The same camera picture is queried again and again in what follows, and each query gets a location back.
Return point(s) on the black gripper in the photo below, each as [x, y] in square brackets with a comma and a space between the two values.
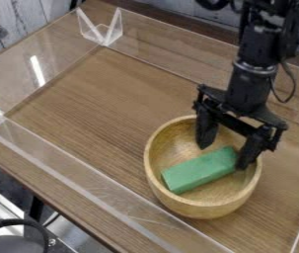
[240, 109]

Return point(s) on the green rectangular block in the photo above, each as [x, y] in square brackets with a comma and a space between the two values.
[201, 170]

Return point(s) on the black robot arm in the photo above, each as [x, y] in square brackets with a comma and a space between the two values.
[269, 35]

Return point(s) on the brown wooden bowl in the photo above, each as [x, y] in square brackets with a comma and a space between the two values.
[171, 147]

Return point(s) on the black table leg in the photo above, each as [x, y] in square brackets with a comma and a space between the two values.
[37, 209]

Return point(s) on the black metal stand base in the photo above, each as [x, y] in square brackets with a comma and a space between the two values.
[31, 243]

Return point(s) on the clear acrylic tray wall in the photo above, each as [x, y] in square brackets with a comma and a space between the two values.
[82, 104]

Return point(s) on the clear acrylic corner bracket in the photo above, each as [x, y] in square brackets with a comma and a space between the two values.
[102, 34]

